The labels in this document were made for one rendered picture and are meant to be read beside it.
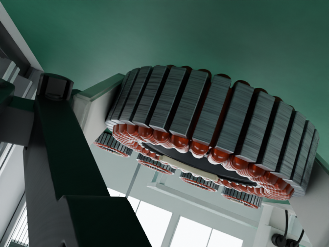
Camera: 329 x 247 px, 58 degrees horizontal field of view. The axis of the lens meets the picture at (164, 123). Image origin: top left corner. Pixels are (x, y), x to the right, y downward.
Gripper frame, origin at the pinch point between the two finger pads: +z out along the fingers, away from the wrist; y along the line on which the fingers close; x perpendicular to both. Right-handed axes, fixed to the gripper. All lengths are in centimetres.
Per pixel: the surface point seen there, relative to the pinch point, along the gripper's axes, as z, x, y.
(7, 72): 18.9, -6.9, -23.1
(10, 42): 18.8, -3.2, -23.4
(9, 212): 33, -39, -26
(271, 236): 58, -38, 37
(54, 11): 9.5, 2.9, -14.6
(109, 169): 557, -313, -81
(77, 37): 12.4, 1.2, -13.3
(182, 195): 260, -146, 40
